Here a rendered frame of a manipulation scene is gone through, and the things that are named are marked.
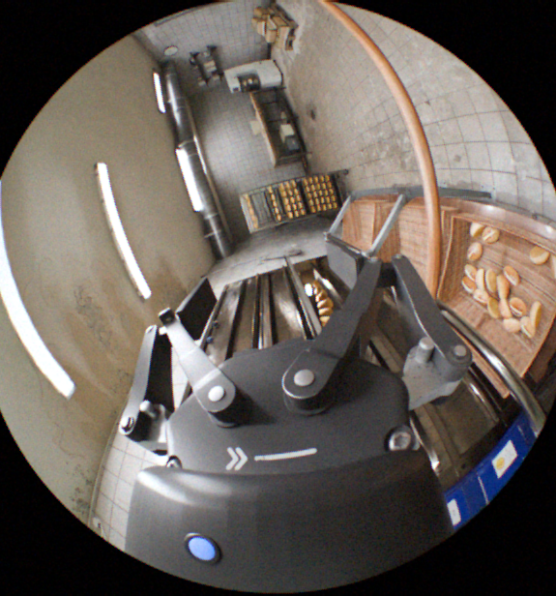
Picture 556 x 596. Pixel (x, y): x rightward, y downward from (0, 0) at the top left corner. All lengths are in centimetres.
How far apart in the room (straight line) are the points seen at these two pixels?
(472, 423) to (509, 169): 134
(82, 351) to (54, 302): 31
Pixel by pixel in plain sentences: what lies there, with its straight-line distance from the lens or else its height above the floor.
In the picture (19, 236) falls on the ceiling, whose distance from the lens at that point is 128.
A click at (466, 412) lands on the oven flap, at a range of 77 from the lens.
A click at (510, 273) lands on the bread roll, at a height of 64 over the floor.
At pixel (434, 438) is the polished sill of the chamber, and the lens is 69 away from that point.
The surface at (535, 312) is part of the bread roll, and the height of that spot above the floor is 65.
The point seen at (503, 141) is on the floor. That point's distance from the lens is 156.
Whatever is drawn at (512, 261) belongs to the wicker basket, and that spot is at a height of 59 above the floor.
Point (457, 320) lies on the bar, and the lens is 42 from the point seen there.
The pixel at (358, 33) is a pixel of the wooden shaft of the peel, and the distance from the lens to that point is 50.
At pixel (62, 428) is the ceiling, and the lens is 118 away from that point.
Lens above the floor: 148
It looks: 4 degrees up
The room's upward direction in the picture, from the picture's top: 106 degrees counter-clockwise
